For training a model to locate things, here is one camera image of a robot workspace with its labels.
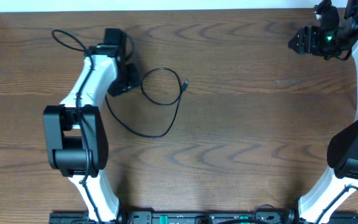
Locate thick black USB cable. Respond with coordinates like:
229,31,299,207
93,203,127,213
104,67,190,139

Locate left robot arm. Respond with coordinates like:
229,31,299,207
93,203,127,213
43,28,140,223

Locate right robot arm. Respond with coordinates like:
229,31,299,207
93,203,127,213
283,0,358,223

